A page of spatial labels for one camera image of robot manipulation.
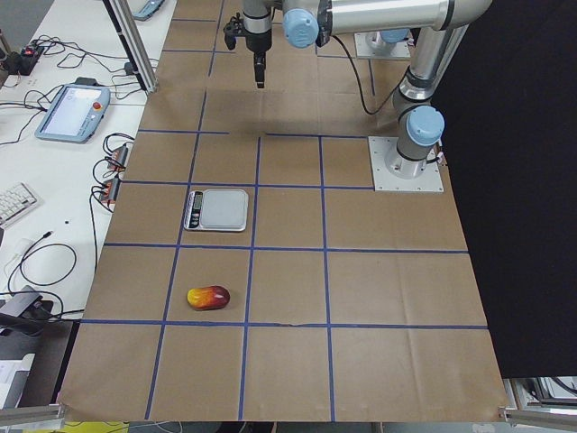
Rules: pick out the aluminium frame post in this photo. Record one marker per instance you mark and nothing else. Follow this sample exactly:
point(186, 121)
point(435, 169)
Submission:
point(125, 26)

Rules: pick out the silver digital kitchen scale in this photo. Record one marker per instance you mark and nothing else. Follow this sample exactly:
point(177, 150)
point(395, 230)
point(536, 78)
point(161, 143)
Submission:
point(219, 210)

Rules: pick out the white keyboard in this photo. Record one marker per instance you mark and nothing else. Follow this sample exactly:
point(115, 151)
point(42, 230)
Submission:
point(16, 202)

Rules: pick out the blue teach pendant tablet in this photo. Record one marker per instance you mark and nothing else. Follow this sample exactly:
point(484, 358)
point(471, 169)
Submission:
point(74, 114)

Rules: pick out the red yellow mango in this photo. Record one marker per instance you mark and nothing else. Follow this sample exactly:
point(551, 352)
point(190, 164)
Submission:
point(208, 298)

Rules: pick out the black power adapter brick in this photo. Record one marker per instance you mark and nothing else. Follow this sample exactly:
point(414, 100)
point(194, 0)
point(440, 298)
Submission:
point(128, 69)

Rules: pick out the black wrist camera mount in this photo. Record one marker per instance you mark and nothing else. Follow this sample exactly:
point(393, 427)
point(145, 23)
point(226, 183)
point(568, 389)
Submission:
point(233, 30)

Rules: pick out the black power strip red switch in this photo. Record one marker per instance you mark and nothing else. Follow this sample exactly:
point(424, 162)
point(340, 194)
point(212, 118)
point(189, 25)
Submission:
point(29, 57)

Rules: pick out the brown paper mat blue grid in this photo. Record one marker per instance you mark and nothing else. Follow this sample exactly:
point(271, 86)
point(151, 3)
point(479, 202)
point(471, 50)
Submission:
point(347, 304)

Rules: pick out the orange black adapter box lower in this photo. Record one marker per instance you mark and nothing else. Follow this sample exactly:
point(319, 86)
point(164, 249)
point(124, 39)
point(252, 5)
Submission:
point(110, 191)

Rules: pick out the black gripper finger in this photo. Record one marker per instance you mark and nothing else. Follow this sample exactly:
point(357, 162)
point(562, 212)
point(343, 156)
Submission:
point(259, 77)

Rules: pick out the orange black adapter box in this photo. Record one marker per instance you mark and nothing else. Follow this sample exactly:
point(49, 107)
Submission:
point(110, 191)
point(118, 158)

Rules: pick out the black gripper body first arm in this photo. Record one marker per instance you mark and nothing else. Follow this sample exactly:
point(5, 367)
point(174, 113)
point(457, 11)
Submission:
point(258, 39)

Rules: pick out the orange black adapter box upper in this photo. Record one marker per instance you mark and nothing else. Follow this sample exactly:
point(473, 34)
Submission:
point(118, 158)

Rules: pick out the grey usb hub dock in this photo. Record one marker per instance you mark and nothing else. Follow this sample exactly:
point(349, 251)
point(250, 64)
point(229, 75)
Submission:
point(12, 310)

